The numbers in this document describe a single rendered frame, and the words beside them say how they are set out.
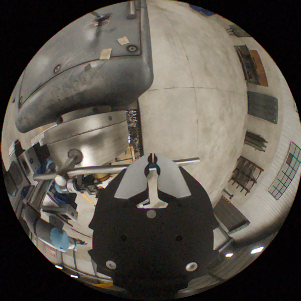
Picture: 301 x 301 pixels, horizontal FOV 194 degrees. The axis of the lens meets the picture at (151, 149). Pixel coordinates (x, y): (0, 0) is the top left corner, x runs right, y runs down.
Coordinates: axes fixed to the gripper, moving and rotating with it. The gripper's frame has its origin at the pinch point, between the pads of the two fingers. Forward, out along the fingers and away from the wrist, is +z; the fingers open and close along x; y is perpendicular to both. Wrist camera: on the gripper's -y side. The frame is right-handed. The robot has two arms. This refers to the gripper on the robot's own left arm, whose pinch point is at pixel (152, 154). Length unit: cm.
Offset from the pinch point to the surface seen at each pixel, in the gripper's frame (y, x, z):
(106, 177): 18.1, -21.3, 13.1
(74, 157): 0.2, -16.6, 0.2
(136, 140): 24, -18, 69
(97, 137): -2.0, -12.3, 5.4
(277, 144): 66, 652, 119
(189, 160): 1.6, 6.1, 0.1
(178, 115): 9, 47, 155
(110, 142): 0.4, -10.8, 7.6
